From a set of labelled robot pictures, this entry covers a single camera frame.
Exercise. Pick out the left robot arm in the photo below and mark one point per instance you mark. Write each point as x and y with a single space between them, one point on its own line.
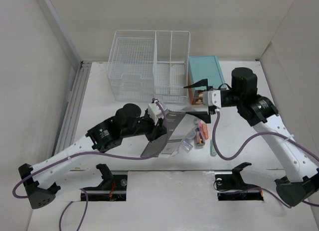
44 181

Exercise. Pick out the orange plastic case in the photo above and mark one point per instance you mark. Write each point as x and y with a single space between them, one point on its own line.
205 131

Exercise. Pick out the clear jar of paper clips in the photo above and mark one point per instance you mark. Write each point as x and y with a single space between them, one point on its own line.
191 135

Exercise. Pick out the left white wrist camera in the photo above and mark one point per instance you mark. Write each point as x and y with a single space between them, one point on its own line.
156 109

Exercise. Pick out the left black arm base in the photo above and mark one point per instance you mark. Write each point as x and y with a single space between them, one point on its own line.
112 188

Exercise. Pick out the grey setup guide booklet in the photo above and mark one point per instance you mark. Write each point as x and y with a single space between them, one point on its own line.
180 125

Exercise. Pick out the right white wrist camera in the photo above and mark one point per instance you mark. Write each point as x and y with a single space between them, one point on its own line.
212 98

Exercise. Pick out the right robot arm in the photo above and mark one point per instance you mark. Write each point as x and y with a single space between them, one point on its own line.
302 175

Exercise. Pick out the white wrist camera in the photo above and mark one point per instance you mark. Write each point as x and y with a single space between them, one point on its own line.
212 98
156 109

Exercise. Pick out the green plastic case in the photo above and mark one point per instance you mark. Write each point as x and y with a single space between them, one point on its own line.
213 152

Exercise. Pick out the white wire mesh organizer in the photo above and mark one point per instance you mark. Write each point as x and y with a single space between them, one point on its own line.
146 64

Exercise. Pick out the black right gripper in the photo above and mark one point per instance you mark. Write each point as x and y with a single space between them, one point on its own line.
203 115

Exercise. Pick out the teal orange drawer box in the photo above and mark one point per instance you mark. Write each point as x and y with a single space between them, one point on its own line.
203 67

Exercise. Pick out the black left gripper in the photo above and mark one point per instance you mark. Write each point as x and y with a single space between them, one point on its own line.
156 131

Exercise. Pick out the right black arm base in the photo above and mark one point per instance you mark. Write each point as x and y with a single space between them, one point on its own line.
230 186

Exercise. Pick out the aluminium rail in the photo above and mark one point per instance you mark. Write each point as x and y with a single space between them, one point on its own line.
74 101

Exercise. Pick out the clear blue-cap spray bottle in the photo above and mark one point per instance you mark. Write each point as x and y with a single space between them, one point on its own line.
186 145

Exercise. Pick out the pink-cap clear tube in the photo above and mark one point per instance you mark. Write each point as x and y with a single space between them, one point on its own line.
199 137

